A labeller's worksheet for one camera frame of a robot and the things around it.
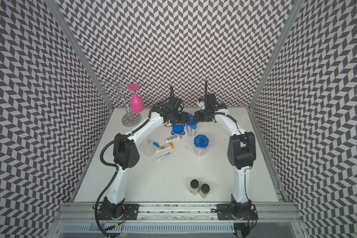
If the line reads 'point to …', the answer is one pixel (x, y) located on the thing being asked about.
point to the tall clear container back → (190, 131)
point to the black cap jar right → (205, 190)
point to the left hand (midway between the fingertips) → (186, 120)
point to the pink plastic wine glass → (137, 102)
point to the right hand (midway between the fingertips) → (198, 119)
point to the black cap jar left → (194, 187)
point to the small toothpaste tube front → (164, 155)
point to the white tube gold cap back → (173, 138)
